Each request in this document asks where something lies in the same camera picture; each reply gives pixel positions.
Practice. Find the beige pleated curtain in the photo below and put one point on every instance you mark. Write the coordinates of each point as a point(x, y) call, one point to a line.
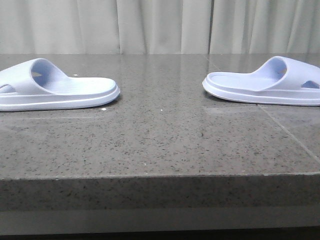
point(159, 26)

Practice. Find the light blue slipper image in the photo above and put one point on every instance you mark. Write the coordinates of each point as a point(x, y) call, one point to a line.
point(280, 81)
point(38, 84)

